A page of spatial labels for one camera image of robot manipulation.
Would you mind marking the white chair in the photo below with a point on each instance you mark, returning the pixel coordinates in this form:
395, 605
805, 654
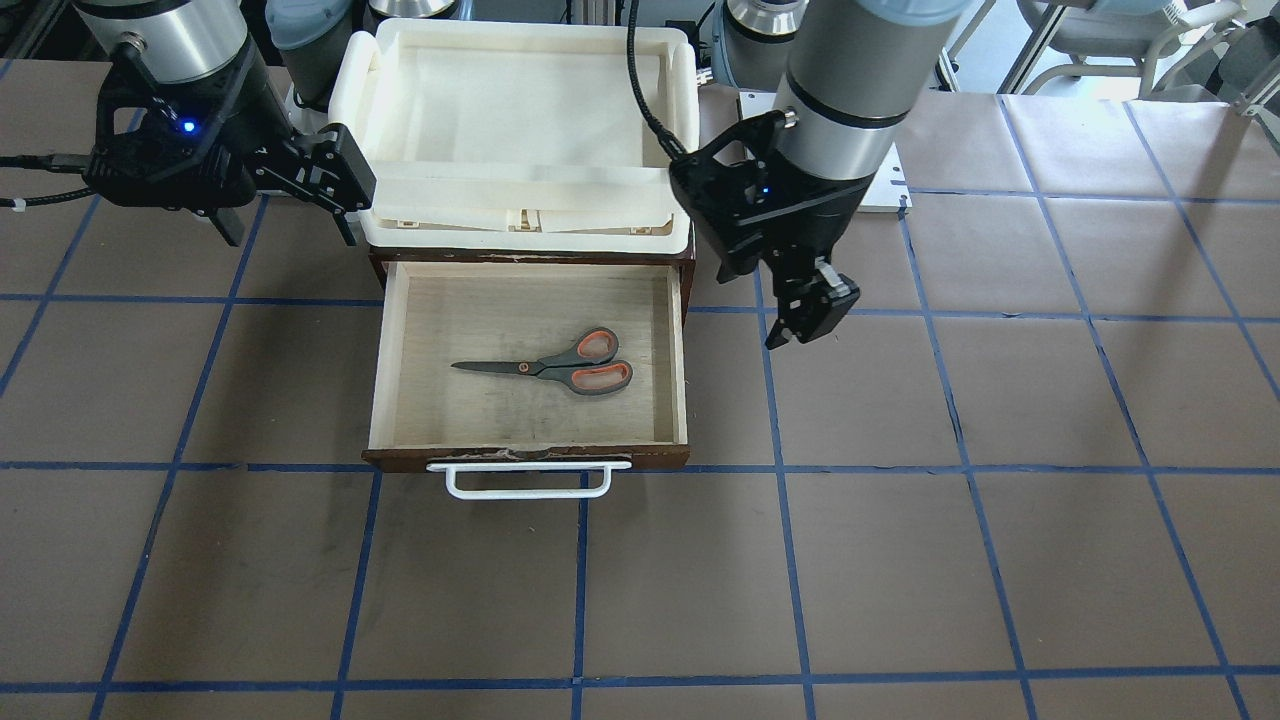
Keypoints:
1179, 51

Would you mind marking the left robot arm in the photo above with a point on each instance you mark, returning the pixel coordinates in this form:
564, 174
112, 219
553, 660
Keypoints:
854, 71

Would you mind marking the wooden drawer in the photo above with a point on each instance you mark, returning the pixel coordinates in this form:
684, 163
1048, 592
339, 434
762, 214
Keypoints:
458, 376

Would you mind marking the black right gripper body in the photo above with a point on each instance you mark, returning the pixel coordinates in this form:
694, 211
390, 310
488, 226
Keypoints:
262, 128

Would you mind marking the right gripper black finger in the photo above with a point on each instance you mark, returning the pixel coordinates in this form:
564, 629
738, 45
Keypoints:
333, 174
228, 224

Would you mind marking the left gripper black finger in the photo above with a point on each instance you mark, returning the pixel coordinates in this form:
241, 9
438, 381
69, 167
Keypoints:
792, 278
826, 300

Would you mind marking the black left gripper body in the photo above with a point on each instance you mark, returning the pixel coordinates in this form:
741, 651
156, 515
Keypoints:
812, 226

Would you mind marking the white drawer handle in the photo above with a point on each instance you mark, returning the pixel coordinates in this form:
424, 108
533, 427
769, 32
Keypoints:
529, 480

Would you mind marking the grey orange scissors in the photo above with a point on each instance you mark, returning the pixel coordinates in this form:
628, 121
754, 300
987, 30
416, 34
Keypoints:
588, 367

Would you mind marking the white plastic tray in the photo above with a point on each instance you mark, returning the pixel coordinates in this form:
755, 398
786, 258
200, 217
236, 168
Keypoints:
492, 136

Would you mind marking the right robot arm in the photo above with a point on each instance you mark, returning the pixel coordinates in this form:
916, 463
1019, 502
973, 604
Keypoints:
181, 40

